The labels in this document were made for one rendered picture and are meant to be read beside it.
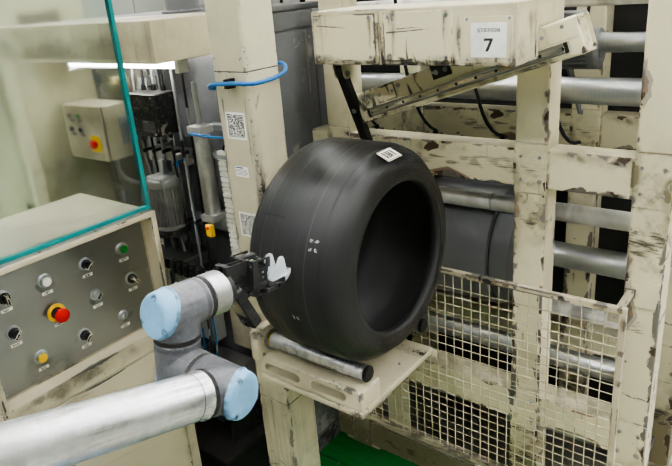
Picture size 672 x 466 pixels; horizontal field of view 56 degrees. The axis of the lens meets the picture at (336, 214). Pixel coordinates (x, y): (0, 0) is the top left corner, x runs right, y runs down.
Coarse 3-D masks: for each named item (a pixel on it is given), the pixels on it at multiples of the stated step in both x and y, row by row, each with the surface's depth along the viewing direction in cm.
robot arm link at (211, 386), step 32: (160, 384) 104; (192, 384) 107; (224, 384) 111; (256, 384) 116; (32, 416) 88; (64, 416) 90; (96, 416) 92; (128, 416) 96; (160, 416) 100; (192, 416) 106; (0, 448) 81; (32, 448) 84; (64, 448) 88; (96, 448) 92
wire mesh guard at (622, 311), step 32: (512, 288) 183; (448, 320) 203; (480, 320) 195; (512, 320) 188; (448, 352) 207; (480, 352) 199; (480, 384) 203; (608, 384) 176; (384, 416) 235; (480, 416) 207; (544, 416) 191; (448, 448) 219; (480, 448) 211; (608, 448) 181
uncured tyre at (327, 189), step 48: (336, 144) 162; (384, 144) 160; (288, 192) 152; (336, 192) 146; (384, 192) 152; (432, 192) 171; (288, 240) 148; (336, 240) 143; (384, 240) 198; (432, 240) 180; (288, 288) 150; (336, 288) 145; (384, 288) 193; (432, 288) 180; (288, 336) 165; (336, 336) 151; (384, 336) 162
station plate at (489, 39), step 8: (472, 24) 150; (480, 24) 149; (488, 24) 148; (496, 24) 147; (504, 24) 145; (472, 32) 151; (480, 32) 150; (488, 32) 148; (496, 32) 147; (504, 32) 146; (472, 40) 151; (480, 40) 150; (488, 40) 149; (496, 40) 148; (504, 40) 147; (472, 48) 152; (480, 48) 151; (488, 48) 150; (496, 48) 148; (504, 48) 147; (472, 56) 153; (480, 56) 151; (488, 56) 150; (496, 56) 149; (504, 56) 148
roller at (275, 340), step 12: (276, 336) 181; (276, 348) 181; (288, 348) 178; (300, 348) 175; (312, 348) 174; (312, 360) 173; (324, 360) 170; (336, 360) 168; (348, 360) 167; (348, 372) 165; (360, 372) 163; (372, 372) 165
